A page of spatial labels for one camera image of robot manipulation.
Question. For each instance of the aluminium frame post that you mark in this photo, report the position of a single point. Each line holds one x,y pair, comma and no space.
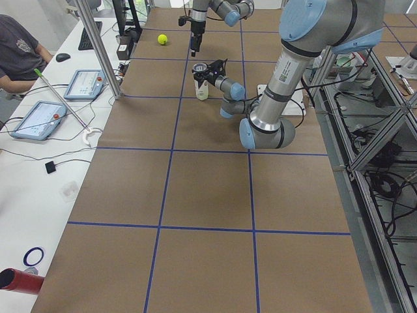
99,48

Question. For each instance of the white tennis ball can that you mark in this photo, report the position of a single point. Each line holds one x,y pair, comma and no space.
200,83

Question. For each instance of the black computer mouse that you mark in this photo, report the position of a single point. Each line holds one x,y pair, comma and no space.
60,57

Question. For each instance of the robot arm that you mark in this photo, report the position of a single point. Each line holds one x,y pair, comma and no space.
228,11
306,28

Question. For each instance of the white curved plastic piece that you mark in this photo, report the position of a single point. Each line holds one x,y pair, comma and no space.
88,132

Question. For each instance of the seated person grey shirt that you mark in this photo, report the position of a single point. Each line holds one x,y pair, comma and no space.
21,55

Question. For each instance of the teach pendant far tablet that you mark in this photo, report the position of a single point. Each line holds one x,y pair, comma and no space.
85,85

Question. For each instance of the teach pendant tablet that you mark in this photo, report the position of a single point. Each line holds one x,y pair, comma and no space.
41,121
85,85

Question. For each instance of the black box white label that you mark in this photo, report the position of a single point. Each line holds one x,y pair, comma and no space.
125,48

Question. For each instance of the yellow tennis ball near edge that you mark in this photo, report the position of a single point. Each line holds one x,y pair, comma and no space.
162,39

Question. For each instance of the teach pendant near tablet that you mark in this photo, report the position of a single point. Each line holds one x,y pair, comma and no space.
41,121

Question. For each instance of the small black square pad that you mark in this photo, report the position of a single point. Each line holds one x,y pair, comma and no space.
50,167

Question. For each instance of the black monitor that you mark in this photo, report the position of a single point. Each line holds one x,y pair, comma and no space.
127,20

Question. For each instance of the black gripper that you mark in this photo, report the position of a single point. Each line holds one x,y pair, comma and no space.
197,28
208,77

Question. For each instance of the red cylinder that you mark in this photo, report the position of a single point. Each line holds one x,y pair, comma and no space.
20,281

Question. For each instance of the metal rod green handle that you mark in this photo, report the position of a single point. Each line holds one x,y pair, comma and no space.
40,75

